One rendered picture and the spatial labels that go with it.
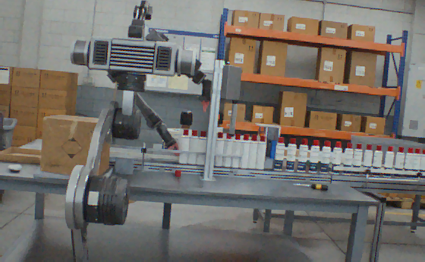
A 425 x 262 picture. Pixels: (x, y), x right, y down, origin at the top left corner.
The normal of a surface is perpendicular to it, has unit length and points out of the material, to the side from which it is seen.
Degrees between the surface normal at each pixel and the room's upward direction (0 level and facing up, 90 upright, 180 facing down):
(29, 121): 91
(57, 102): 90
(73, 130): 90
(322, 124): 91
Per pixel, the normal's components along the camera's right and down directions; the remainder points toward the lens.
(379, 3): 0.04, 0.06
